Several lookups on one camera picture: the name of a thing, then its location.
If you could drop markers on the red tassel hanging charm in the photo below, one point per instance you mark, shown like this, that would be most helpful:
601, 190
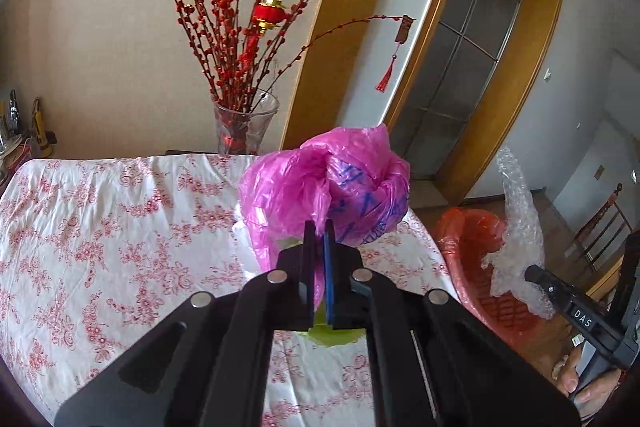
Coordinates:
402, 35

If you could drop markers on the white plastic bag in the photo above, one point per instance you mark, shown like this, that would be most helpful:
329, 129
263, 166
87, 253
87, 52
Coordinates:
244, 250

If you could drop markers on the floral pink white tablecloth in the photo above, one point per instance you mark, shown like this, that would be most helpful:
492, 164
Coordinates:
94, 253

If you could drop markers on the wooden chair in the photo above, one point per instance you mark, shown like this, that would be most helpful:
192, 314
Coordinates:
606, 228

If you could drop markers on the yellow-green plastic bag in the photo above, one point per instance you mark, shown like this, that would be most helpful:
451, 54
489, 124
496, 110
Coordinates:
325, 335

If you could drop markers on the clear bubble wrap sheet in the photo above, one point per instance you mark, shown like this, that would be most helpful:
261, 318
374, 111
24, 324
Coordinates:
522, 241

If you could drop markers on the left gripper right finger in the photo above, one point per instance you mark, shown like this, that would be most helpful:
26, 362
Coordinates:
432, 362

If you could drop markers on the small red lantern ornament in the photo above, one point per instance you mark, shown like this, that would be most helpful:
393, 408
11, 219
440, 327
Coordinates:
269, 14

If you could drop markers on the pink plastic bag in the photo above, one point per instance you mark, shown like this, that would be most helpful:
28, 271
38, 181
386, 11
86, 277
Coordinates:
349, 176

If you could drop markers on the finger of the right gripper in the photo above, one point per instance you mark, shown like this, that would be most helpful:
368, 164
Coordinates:
542, 278

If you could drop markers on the person's right hand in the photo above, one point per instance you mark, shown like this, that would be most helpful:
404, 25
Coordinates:
592, 397

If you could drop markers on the clear glass vase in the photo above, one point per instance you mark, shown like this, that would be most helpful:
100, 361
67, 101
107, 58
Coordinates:
240, 133

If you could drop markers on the wooden framed glass door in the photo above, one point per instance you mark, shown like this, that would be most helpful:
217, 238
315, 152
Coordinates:
467, 79

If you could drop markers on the yellow handled tool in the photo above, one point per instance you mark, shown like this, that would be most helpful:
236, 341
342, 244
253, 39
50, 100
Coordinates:
44, 138

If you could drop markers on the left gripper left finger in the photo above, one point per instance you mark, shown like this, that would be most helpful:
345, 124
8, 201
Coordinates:
206, 363

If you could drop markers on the red lined trash basket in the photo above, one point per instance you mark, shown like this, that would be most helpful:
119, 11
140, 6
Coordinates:
465, 236

